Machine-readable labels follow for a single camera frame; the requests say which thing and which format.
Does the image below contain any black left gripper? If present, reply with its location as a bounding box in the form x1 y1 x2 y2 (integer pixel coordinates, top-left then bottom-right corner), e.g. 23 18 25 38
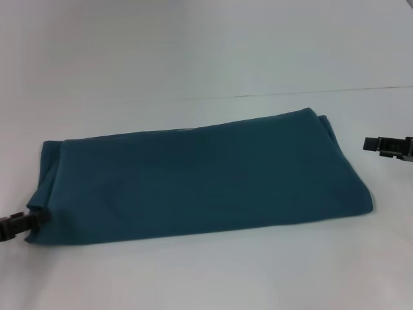
0 209 52 242

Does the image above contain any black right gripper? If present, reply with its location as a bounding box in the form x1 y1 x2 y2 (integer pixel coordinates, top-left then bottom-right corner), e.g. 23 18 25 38
363 135 413 164

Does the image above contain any teal blue shirt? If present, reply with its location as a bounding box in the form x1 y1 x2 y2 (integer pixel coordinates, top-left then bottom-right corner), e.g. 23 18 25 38
25 107 375 245

